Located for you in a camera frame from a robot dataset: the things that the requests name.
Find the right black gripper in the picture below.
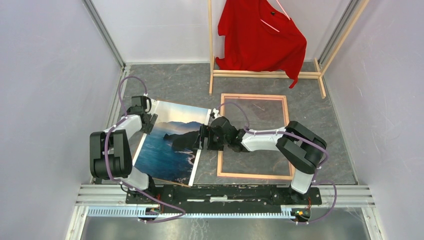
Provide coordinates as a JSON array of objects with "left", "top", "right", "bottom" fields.
[{"left": 192, "top": 125, "right": 229, "bottom": 152}]

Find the coastal landscape photo board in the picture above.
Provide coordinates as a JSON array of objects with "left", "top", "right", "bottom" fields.
[{"left": 133, "top": 99, "right": 213, "bottom": 187}]

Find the pink wooden picture frame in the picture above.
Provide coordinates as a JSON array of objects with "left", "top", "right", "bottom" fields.
[{"left": 216, "top": 93, "right": 295, "bottom": 181}]

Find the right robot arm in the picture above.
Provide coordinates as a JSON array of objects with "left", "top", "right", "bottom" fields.
[{"left": 193, "top": 116, "right": 329, "bottom": 204}]

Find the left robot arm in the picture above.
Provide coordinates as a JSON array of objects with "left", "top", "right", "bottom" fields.
[{"left": 89, "top": 95, "right": 158, "bottom": 204}]

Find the red t-shirt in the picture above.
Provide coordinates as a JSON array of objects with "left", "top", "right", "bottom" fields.
[{"left": 215, "top": 0, "right": 307, "bottom": 88}]

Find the wooden clothes rack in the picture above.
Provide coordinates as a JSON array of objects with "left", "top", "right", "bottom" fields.
[{"left": 207, "top": 0, "right": 369, "bottom": 99}]

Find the pink clothes hanger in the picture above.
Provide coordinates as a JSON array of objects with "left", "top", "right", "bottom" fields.
[{"left": 258, "top": 0, "right": 291, "bottom": 33}]

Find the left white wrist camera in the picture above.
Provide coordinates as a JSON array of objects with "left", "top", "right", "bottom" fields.
[{"left": 141, "top": 94, "right": 152, "bottom": 113}]

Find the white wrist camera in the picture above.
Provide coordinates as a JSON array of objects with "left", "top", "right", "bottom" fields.
[
  {"left": 141, "top": 94, "right": 152, "bottom": 113},
  {"left": 209, "top": 108, "right": 221, "bottom": 120}
]

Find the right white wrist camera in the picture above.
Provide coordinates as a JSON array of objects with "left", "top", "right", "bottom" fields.
[{"left": 209, "top": 108, "right": 221, "bottom": 120}]

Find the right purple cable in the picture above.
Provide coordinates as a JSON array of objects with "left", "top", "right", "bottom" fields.
[{"left": 215, "top": 101, "right": 338, "bottom": 225}]

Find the purple cable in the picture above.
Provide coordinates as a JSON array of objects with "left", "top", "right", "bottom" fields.
[
  {"left": 103, "top": 75, "right": 186, "bottom": 224},
  {"left": 215, "top": 101, "right": 338, "bottom": 225}
]

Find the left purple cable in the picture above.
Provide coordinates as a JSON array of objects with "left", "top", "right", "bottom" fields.
[{"left": 103, "top": 75, "right": 186, "bottom": 224}]

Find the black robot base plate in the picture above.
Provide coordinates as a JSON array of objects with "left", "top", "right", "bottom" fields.
[{"left": 125, "top": 184, "right": 323, "bottom": 215}]

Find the white slotted cable duct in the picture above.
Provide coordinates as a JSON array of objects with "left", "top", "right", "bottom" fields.
[{"left": 87, "top": 206, "right": 295, "bottom": 220}]

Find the aluminium rail frame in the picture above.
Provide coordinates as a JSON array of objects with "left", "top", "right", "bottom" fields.
[{"left": 64, "top": 0, "right": 385, "bottom": 240}]

